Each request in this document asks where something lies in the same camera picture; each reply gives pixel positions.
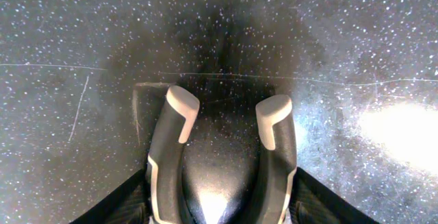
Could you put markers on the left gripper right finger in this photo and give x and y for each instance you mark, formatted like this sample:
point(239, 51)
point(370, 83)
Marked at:
point(318, 205)

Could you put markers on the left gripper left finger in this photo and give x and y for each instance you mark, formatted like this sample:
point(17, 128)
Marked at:
point(126, 203)

